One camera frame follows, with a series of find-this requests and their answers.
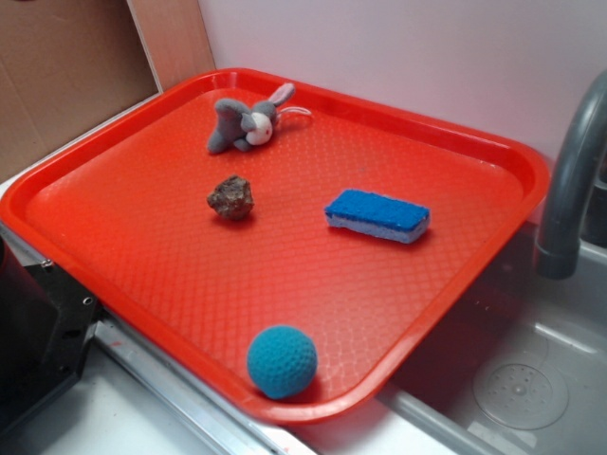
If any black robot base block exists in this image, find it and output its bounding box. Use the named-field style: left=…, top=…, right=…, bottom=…
left=1, top=241, right=100, bottom=436

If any blue sponge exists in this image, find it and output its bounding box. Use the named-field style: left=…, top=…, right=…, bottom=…
left=324, top=189, right=431, bottom=245

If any red plastic tray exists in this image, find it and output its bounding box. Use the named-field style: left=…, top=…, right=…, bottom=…
left=1, top=69, right=549, bottom=424

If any brown rock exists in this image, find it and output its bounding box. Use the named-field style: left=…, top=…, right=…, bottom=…
left=207, top=174, right=255, bottom=221

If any grey plush bunny toy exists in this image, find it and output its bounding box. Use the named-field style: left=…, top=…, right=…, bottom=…
left=207, top=82, right=312, bottom=155

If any teal crocheted ball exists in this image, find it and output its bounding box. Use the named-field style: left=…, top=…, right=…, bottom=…
left=247, top=325, right=318, bottom=400

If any light wooden board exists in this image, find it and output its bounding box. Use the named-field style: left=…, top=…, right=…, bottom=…
left=127, top=0, right=215, bottom=92

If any grey plastic sink basin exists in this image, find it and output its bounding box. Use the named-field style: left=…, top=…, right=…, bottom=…
left=378, top=208, right=607, bottom=455

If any grey toy faucet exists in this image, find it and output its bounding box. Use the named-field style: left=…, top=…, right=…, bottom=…
left=533, top=72, right=606, bottom=280

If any brown cardboard panel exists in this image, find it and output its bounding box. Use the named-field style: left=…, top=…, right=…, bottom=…
left=1, top=1, right=156, bottom=180

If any metal rail strip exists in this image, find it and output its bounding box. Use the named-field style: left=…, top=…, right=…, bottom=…
left=0, top=222, right=290, bottom=455

